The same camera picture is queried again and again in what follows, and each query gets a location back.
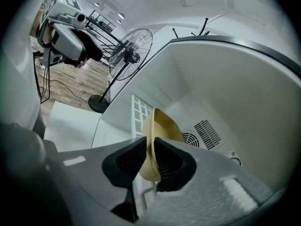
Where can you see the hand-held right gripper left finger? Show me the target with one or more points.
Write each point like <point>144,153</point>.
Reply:
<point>113,163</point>

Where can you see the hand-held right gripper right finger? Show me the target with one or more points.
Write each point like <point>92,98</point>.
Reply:
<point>200,196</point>

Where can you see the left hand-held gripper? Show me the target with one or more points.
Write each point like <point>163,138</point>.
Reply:
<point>61,6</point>

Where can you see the yellow plastic container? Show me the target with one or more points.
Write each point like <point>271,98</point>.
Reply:
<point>164,123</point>

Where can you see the black mini fridge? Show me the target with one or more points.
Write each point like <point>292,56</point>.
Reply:
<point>223,79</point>

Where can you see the person's left forearm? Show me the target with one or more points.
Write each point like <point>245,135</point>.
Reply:
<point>34,29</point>

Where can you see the black metal staircase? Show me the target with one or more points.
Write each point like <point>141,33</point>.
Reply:
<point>105,32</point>

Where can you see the white dish rack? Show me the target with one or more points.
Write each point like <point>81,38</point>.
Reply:
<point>133,116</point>

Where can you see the white square table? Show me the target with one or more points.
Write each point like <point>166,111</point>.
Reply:
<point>70,126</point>

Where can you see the black standing fan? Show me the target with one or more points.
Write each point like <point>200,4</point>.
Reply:
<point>97,103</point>

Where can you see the black coat rack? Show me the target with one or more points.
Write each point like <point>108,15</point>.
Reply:
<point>203,27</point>

